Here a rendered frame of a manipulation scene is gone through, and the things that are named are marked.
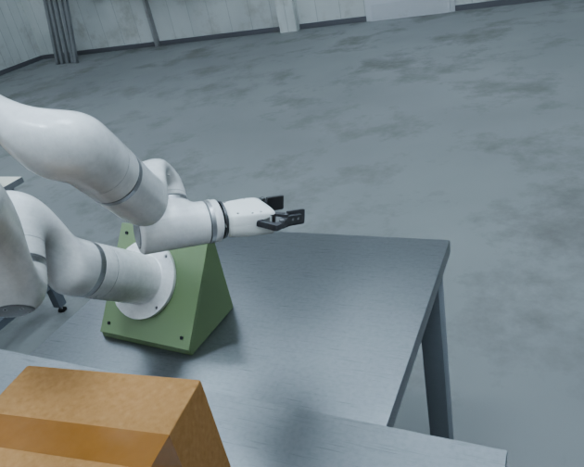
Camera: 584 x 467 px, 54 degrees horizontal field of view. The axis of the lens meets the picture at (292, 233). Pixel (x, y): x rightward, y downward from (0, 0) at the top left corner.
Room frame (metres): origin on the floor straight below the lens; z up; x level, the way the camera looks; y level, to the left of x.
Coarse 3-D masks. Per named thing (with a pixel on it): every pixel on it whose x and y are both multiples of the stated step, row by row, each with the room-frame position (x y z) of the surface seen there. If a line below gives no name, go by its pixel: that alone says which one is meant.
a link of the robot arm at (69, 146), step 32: (0, 96) 0.72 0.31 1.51; (0, 128) 0.69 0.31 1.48; (32, 128) 0.68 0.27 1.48; (64, 128) 0.69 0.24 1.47; (96, 128) 0.72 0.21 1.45; (32, 160) 0.68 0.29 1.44; (64, 160) 0.68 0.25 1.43; (96, 160) 0.70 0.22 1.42; (128, 160) 0.76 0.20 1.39; (96, 192) 0.73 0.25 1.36; (128, 192) 0.76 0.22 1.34
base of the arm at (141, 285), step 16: (112, 256) 1.07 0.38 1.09; (128, 256) 1.11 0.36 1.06; (144, 256) 1.17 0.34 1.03; (160, 256) 1.19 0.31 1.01; (112, 272) 1.05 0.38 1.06; (128, 272) 1.08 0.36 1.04; (144, 272) 1.11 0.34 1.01; (160, 272) 1.16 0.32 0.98; (112, 288) 1.04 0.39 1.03; (128, 288) 1.07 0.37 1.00; (144, 288) 1.10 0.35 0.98; (160, 288) 1.13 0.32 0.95; (128, 304) 1.15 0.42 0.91; (144, 304) 1.13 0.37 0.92; (160, 304) 1.11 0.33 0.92
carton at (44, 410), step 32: (32, 384) 0.67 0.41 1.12; (64, 384) 0.65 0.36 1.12; (96, 384) 0.64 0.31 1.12; (128, 384) 0.62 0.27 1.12; (160, 384) 0.61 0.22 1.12; (192, 384) 0.59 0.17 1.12; (0, 416) 0.61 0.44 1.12; (32, 416) 0.60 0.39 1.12; (64, 416) 0.58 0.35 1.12; (96, 416) 0.57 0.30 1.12; (128, 416) 0.56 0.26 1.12; (160, 416) 0.55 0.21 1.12; (192, 416) 0.56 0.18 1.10; (0, 448) 0.55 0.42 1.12; (32, 448) 0.54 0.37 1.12; (64, 448) 0.53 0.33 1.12; (96, 448) 0.51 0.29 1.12; (128, 448) 0.50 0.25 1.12; (160, 448) 0.49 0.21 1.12; (192, 448) 0.54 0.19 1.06
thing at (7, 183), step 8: (8, 184) 2.64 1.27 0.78; (16, 184) 2.67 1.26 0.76; (48, 288) 2.65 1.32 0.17; (48, 296) 2.68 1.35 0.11; (56, 296) 2.66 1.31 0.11; (56, 304) 2.67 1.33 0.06; (64, 304) 2.68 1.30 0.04; (0, 320) 2.39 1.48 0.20; (8, 320) 2.42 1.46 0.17; (0, 328) 2.37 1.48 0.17
